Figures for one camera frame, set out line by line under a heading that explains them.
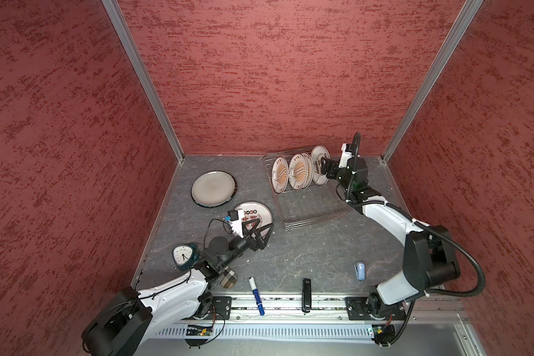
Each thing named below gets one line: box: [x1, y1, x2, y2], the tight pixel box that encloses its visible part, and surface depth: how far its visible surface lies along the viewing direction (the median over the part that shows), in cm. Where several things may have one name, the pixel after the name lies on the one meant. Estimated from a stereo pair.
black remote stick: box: [301, 278, 313, 314], surface depth 77 cm
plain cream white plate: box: [190, 170, 238, 207], surface depth 106 cm
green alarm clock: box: [172, 241, 200, 271], surface depth 83 cm
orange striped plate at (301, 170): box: [289, 152, 314, 190], surface depth 105 cm
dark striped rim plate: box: [190, 170, 238, 208], surface depth 106 cm
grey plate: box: [234, 200, 274, 237], surface depth 100 cm
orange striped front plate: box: [271, 155, 290, 195], surface depth 105 cm
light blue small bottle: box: [354, 261, 366, 281], surface depth 82 cm
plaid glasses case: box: [219, 265, 237, 289], surface depth 79 cm
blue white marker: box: [248, 275, 265, 316], surface depth 77 cm
